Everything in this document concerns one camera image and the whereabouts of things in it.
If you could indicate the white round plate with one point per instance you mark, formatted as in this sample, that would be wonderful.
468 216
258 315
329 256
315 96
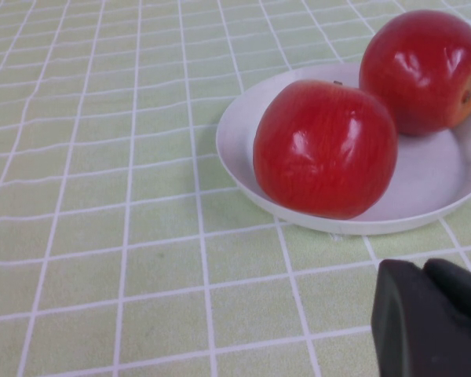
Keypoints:
428 184

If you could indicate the green checked tablecloth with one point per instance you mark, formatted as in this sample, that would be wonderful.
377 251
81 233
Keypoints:
102 196

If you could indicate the red apple with short stem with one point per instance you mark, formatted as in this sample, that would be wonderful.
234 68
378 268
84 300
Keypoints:
326 153

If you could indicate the red apple with orange base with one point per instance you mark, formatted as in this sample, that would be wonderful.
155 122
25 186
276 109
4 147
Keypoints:
416 70

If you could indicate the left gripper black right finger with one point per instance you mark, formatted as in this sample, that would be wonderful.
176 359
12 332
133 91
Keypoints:
463 294

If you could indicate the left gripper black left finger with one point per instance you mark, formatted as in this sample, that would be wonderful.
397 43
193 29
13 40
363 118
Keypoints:
408 334

